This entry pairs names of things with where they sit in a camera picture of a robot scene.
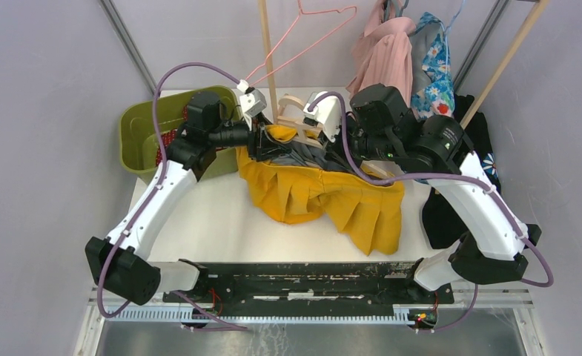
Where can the green plastic basket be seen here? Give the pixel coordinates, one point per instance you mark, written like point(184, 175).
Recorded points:
point(139, 145)

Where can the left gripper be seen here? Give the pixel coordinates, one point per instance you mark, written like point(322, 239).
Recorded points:
point(260, 147)

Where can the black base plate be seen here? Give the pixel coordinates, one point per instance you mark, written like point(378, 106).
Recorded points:
point(312, 289)

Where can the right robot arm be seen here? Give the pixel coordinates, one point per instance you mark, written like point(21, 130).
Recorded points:
point(437, 150)

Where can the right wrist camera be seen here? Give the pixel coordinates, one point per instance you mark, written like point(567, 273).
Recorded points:
point(327, 113)

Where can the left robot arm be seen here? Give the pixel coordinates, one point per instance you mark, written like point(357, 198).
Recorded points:
point(119, 262)

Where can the blue floral garment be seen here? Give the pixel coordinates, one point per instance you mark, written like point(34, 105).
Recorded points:
point(432, 90)

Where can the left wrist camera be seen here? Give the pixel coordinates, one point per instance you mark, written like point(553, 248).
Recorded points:
point(252, 102)

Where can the pink garment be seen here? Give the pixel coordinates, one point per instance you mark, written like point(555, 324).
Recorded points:
point(382, 53)

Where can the pink wire hanger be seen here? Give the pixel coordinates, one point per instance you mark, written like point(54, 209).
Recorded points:
point(307, 31)

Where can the yellow skirt grey lining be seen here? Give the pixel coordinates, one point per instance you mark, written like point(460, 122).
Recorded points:
point(371, 215)

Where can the wooden hanger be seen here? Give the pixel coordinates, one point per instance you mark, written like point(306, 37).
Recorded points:
point(308, 136)

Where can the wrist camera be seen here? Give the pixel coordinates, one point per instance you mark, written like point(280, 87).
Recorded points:
point(252, 102)
point(327, 113)

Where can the wooden clothes rack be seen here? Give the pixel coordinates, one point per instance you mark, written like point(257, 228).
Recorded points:
point(483, 35)

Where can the red polka dot skirt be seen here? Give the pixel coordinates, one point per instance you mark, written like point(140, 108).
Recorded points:
point(169, 136)

